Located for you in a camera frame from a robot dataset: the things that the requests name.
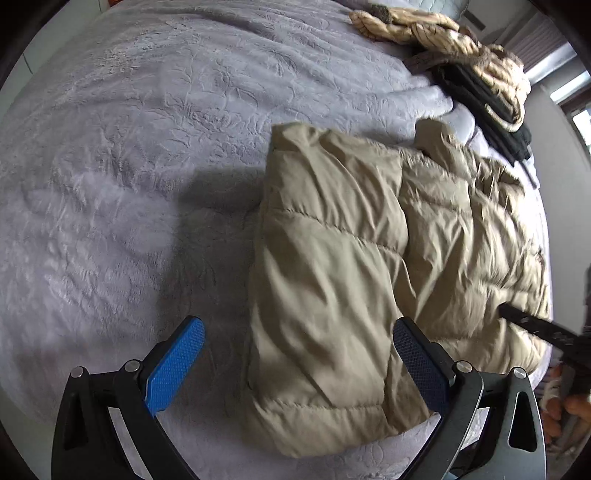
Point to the grey window curtain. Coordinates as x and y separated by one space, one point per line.
538 38

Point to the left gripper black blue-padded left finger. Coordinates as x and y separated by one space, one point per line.
85 442

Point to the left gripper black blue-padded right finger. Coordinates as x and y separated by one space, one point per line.
489 426

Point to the person's right hand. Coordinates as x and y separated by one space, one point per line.
552 407

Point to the lavender embossed bedspread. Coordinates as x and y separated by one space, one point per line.
131 170

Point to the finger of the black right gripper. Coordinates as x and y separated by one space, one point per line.
575 348

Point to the cream striped plush garment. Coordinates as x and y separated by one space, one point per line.
499 68

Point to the folded black fleece garment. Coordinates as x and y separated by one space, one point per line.
465 86

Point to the beige quilted down jacket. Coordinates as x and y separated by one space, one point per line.
353 235

